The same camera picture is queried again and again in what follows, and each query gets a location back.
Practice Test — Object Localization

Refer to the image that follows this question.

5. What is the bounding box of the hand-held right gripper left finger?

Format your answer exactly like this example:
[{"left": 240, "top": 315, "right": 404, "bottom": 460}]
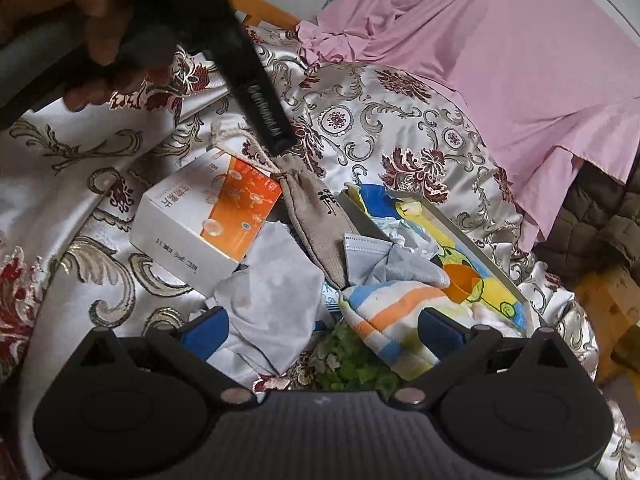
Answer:
[{"left": 80, "top": 306, "right": 255, "bottom": 405}]

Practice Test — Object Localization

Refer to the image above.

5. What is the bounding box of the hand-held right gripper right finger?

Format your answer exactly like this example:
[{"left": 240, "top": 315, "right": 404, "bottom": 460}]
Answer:
[{"left": 392, "top": 307, "right": 574, "bottom": 407}]

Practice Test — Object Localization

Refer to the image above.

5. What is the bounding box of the striped towel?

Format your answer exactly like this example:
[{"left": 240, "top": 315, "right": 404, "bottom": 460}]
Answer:
[{"left": 339, "top": 280, "right": 506, "bottom": 381}]

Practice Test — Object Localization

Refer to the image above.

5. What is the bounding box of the person's left hand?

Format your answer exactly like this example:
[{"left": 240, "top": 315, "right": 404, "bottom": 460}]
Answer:
[{"left": 0, "top": 0, "right": 173, "bottom": 113}]

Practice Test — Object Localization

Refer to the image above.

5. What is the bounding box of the grey face mask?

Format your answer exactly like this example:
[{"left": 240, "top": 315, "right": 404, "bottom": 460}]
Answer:
[{"left": 342, "top": 232, "right": 451, "bottom": 291}]

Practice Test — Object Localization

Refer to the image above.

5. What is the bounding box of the white cloth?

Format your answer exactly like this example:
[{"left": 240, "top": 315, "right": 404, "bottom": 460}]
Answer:
[{"left": 200, "top": 220, "right": 336, "bottom": 386}]

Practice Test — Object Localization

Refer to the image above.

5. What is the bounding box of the bag of green beads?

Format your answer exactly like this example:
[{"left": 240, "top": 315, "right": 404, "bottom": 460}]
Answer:
[{"left": 300, "top": 322, "right": 406, "bottom": 391}]

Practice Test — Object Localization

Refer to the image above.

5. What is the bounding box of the orange and white medicine box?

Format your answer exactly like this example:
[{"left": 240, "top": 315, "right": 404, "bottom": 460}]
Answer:
[{"left": 129, "top": 152, "right": 283, "bottom": 298}]

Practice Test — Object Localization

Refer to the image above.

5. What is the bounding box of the floral satin bedspread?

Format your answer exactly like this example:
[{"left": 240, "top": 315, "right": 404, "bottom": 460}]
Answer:
[{"left": 0, "top": 10, "right": 640, "bottom": 480}]

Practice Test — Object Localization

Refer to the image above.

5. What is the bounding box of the olive quilted jacket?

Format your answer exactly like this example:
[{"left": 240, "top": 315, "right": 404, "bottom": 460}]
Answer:
[{"left": 540, "top": 160, "right": 640, "bottom": 281}]

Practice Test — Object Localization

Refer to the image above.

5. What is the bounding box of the pink cloth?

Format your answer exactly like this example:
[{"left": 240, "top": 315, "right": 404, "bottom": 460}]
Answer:
[{"left": 300, "top": 0, "right": 640, "bottom": 253}]

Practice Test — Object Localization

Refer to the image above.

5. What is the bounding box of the beige drawstring pouch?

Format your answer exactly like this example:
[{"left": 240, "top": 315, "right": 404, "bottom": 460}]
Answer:
[{"left": 207, "top": 122, "right": 366, "bottom": 291}]

